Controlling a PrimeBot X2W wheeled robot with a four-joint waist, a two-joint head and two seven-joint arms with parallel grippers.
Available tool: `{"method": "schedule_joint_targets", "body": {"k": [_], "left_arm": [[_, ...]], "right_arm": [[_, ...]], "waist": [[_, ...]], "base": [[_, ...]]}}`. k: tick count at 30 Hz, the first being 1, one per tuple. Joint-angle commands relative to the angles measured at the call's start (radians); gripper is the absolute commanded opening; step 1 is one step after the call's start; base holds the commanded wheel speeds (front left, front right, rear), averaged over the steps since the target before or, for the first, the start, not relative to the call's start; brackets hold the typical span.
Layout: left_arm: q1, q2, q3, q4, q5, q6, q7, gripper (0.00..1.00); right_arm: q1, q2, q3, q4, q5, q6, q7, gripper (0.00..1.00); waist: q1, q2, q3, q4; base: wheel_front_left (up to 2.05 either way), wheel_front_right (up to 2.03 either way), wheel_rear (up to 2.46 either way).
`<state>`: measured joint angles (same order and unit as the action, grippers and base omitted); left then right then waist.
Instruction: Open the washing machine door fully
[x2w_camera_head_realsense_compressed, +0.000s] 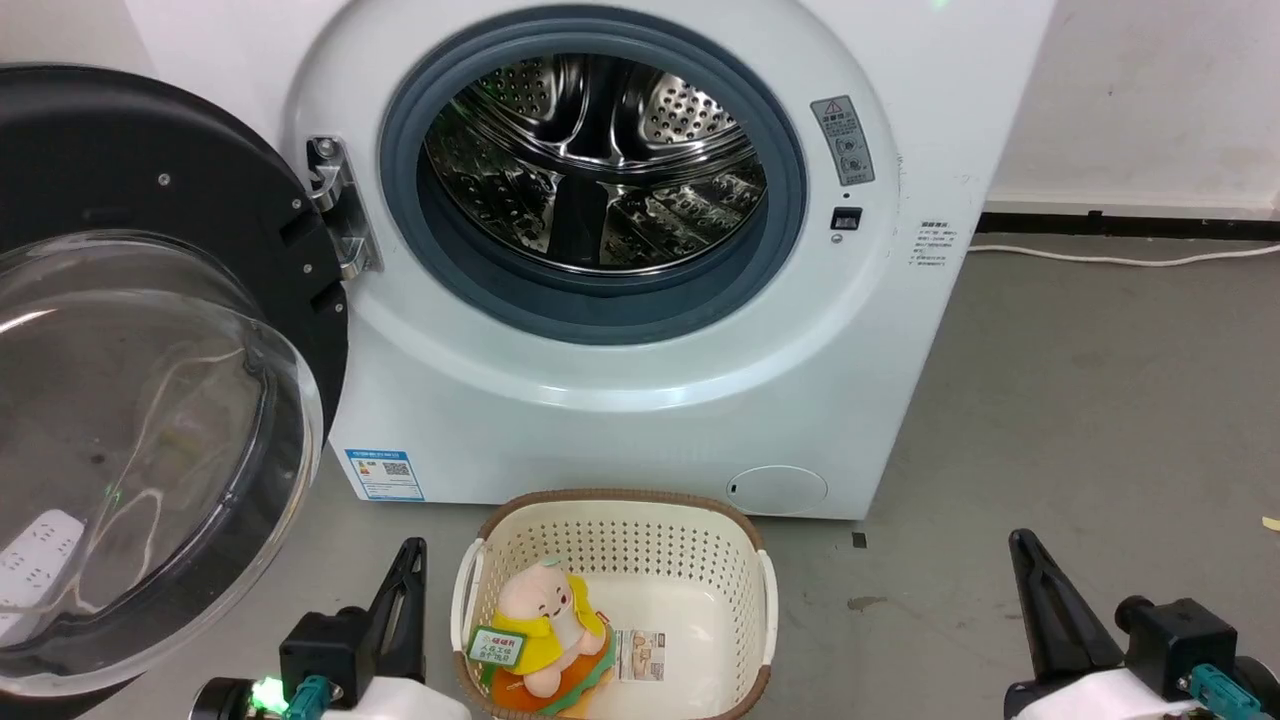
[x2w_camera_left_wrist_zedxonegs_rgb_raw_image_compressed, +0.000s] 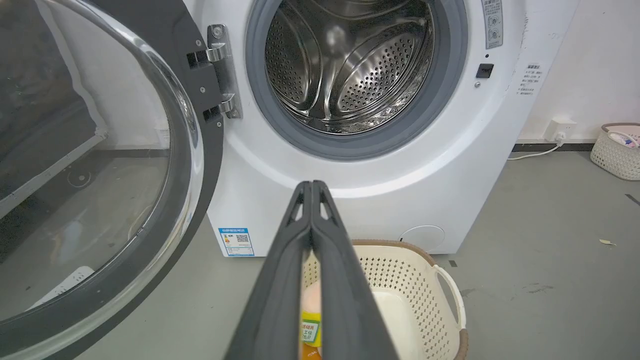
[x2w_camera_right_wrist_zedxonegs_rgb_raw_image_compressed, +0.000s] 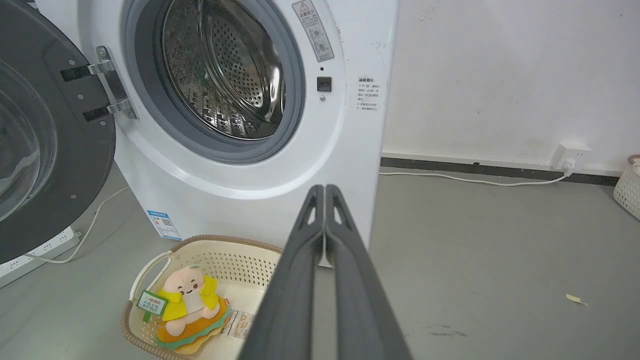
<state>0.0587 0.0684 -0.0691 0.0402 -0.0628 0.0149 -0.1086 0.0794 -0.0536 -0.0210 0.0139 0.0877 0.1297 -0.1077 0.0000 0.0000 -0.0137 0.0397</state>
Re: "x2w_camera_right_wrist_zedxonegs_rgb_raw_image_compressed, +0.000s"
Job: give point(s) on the blue energy label sticker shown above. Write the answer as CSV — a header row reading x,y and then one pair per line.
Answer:
x,y
165,225

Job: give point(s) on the white power strip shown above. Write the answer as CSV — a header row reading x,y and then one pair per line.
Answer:
x,y
30,260

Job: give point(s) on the round dark glass washer door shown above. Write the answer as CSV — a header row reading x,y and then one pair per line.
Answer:
x,y
75,160

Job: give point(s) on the white wall socket box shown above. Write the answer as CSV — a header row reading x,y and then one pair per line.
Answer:
x,y
572,154

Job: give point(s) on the black door latch socket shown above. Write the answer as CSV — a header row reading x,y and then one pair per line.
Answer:
x,y
324,84

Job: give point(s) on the perforated steel washer drum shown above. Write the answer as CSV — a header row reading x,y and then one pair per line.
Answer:
x,y
225,70

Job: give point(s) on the white printed paper card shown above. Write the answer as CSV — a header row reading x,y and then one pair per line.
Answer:
x,y
239,320

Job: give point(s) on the chrome door hinge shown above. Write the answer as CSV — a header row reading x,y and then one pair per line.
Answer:
x,y
116,85

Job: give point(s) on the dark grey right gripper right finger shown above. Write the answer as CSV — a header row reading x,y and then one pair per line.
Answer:
x,y
360,310

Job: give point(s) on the white front-load washing machine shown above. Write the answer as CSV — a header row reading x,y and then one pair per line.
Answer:
x,y
310,165

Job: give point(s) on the white woven storage basket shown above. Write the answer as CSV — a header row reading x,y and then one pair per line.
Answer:
x,y
629,190

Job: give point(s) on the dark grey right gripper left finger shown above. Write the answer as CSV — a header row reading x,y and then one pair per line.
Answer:
x,y
290,300

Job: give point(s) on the small yellowish paper scrap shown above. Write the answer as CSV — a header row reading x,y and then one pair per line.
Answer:
x,y
575,299

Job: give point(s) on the grey warning sticker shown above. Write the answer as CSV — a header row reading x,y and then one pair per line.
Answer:
x,y
312,30

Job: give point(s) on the small printed text sticker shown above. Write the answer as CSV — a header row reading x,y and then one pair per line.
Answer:
x,y
368,94

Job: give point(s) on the cream perforated laundry basket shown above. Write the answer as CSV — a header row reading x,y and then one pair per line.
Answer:
x,y
240,265

